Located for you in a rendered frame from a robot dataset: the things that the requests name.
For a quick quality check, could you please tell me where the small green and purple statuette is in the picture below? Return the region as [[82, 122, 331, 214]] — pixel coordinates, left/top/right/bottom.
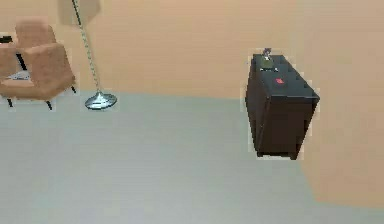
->
[[259, 47, 279, 73]]

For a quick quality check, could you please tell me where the dark brown chest of drawers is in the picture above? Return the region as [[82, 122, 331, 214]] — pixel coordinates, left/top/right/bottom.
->
[[245, 54, 321, 161]]

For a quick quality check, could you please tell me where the silver floor lamp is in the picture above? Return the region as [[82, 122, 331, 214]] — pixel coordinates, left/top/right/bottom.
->
[[57, 0, 118, 111]]

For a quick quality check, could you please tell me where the tan upholstered armchair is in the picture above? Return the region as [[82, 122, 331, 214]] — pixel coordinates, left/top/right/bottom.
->
[[0, 20, 77, 111]]

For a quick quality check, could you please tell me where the grey flat object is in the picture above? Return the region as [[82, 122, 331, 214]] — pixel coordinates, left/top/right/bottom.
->
[[5, 70, 32, 81]]

